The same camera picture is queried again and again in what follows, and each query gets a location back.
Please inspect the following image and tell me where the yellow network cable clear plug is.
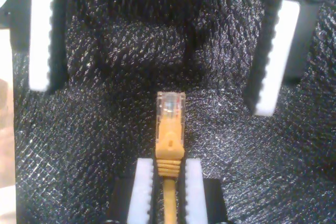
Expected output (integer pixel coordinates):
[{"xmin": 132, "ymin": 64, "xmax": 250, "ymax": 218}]
[{"xmin": 155, "ymin": 91, "xmax": 186, "ymax": 224}]

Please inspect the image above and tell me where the black bubble wrap mat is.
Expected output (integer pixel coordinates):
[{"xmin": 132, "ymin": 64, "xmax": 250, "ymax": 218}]
[{"xmin": 10, "ymin": 0, "xmax": 336, "ymax": 224}]

